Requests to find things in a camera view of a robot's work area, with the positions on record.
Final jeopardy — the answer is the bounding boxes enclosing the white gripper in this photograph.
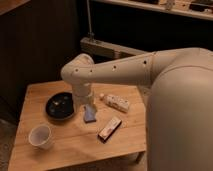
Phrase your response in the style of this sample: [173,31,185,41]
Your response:
[72,83,96,113]

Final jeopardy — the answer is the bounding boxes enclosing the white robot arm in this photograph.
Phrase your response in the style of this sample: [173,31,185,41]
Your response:
[61,48,213,113]

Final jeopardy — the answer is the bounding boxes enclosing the white plastic bottle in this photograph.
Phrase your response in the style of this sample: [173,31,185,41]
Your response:
[99,93,130,113]

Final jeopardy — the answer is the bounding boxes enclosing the blue sponge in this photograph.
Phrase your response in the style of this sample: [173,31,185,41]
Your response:
[84,104,96,123]

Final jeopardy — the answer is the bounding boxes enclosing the black frying pan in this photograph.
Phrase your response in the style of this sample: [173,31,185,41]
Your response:
[45,92,74,120]

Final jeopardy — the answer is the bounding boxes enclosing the red and white snack box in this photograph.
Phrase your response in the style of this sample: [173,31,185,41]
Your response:
[98,117,122,143]

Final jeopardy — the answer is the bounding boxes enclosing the grey metal beam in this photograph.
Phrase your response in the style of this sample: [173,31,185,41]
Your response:
[80,37,144,59]

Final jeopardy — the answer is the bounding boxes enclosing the wooden table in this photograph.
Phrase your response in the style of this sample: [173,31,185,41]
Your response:
[8,81,146,171]

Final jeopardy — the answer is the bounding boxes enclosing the metal pole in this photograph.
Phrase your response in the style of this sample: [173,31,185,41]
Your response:
[86,0,94,42]

